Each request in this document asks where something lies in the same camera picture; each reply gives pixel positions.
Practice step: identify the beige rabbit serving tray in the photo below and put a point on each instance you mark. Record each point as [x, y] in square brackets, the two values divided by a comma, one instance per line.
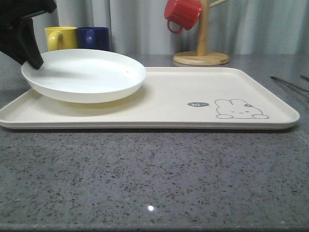
[182, 98]

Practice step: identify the white round plate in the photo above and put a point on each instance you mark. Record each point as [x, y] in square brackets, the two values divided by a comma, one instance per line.
[85, 75]

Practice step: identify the red mug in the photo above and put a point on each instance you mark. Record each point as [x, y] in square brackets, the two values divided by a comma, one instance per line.
[182, 14]

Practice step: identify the wooden mug tree stand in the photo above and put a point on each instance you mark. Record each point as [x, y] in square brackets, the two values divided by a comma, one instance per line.
[202, 57]

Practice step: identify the silver fork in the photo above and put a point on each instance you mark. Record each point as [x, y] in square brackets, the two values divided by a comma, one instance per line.
[289, 83]

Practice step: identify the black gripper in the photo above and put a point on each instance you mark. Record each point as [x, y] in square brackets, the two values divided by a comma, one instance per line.
[17, 39]

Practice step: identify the dark blue mug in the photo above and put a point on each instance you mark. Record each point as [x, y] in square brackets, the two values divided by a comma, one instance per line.
[93, 38]

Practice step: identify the grey curtain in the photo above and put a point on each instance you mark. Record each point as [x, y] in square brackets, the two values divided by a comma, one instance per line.
[235, 26]

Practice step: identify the yellow mug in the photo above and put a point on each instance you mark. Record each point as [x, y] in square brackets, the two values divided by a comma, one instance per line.
[59, 38]

